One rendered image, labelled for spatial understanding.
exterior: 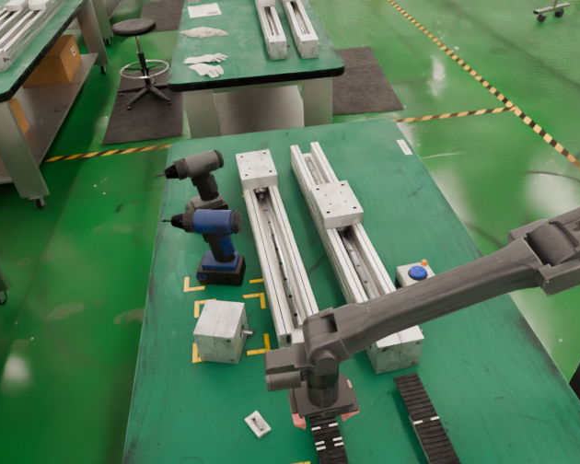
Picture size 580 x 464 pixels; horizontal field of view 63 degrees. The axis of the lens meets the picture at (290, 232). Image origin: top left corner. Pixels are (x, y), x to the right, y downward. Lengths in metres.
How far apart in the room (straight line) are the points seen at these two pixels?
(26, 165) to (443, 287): 2.74
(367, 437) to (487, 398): 0.27
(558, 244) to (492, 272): 0.10
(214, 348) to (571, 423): 0.73
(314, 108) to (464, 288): 2.10
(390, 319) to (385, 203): 0.84
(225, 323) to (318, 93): 1.85
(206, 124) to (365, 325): 2.13
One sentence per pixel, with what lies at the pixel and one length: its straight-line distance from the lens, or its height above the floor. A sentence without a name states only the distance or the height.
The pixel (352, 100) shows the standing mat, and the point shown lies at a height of 0.01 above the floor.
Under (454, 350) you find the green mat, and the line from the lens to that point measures 1.17.
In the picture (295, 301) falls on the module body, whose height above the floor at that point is 0.84.
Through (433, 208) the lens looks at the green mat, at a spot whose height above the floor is 0.78.
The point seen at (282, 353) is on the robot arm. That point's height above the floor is 1.02.
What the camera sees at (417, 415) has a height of 0.81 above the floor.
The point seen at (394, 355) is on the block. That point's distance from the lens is 1.06.
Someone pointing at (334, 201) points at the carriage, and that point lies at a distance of 1.34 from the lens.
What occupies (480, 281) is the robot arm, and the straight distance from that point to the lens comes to 0.76.
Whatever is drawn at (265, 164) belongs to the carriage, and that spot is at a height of 0.90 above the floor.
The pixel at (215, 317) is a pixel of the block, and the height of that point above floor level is 0.87.
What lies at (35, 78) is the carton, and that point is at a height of 0.29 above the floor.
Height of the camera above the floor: 1.68
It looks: 39 degrees down
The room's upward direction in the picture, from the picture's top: 4 degrees counter-clockwise
